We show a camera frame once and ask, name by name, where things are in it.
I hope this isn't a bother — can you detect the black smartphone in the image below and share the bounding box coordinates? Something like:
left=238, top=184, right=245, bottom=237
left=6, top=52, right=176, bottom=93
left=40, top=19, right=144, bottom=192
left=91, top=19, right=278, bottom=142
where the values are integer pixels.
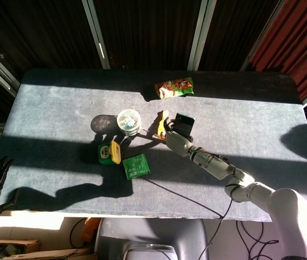
left=173, top=113, right=196, bottom=138

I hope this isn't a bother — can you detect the grey table cloth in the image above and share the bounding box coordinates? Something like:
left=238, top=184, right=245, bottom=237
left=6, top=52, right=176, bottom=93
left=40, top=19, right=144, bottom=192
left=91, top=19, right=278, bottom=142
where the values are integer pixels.
left=0, top=68, right=307, bottom=223

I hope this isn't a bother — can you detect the black cable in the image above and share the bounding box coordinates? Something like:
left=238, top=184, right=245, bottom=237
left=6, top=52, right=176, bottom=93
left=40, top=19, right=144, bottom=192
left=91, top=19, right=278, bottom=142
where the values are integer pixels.
left=236, top=220, right=286, bottom=260

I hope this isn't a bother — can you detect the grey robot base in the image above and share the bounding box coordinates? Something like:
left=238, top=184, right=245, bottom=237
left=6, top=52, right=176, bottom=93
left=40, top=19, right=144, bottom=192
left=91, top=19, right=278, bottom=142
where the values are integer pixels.
left=94, top=218, right=210, bottom=260

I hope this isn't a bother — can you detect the red curtain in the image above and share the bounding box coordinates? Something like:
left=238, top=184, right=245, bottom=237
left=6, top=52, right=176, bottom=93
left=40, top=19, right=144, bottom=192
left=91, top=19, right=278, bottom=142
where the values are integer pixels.
left=250, top=0, right=307, bottom=101

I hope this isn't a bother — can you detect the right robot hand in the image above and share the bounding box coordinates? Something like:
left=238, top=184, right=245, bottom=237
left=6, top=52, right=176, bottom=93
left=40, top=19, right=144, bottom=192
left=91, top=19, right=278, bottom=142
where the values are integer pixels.
left=162, top=119, right=194, bottom=158

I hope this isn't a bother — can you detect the clear round plastic container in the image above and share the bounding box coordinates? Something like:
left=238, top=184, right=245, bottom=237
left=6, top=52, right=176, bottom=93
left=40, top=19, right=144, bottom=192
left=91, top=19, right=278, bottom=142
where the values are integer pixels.
left=116, top=108, right=142, bottom=137

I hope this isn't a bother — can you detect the green sachet packet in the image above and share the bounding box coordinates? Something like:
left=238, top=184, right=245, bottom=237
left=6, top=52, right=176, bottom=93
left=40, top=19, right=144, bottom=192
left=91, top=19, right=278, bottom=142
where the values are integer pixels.
left=122, top=153, right=151, bottom=181

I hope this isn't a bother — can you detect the orange green snack bag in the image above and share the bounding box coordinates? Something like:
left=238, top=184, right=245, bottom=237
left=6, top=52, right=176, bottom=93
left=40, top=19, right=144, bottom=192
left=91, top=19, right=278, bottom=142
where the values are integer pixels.
left=154, top=76, right=194, bottom=100

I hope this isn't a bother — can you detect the green box with yellow lid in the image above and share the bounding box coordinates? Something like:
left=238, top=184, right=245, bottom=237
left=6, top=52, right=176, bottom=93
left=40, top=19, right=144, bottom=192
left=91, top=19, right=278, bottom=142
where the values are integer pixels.
left=97, top=140, right=122, bottom=165

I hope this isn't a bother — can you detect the cardboard box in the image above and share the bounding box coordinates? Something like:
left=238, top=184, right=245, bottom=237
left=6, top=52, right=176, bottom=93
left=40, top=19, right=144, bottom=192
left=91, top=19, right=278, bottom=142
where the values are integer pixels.
left=0, top=238, right=79, bottom=260

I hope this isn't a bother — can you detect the orange object under table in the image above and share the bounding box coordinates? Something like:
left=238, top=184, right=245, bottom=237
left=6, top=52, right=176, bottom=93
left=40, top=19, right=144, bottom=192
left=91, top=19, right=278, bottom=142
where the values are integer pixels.
left=81, top=217, right=101, bottom=242

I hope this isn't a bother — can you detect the yellow toy figure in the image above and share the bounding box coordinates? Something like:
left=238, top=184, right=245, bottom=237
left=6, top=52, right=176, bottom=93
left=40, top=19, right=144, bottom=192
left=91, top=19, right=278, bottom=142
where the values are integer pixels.
left=156, top=109, right=170, bottom=140

